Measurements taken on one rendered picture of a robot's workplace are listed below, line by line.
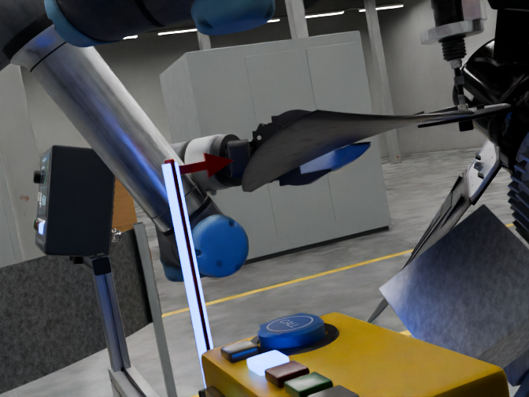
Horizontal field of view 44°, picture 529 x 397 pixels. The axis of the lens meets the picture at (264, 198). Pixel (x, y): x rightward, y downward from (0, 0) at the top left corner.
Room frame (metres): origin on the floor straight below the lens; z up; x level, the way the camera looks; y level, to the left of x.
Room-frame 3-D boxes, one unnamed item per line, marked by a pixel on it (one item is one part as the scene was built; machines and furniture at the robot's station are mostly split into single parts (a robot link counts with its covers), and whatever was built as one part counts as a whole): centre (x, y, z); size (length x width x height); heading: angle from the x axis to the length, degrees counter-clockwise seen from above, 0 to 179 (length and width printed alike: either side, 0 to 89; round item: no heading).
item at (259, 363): (0.34, 0.01, 1.08); 0.02 x 0.02 x 0.01; 22
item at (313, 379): (0.30, 0.00, 1.08); 0.02 x 0.02 x 0.01; 22
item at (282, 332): (0.39, 0.00, 1.08); 0.04 x 0.04 x 0.02
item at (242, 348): (0.37, 0.03, 1.08); 0.02 x 0.02 x 0.01; 22
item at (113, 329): (1.11, 0.29, 0.96); 0.03 x 0.03 x 0.20; 22
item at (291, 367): (0.32, 0.00, 1.08); 0.02 x 0.02 x 0.01; 22
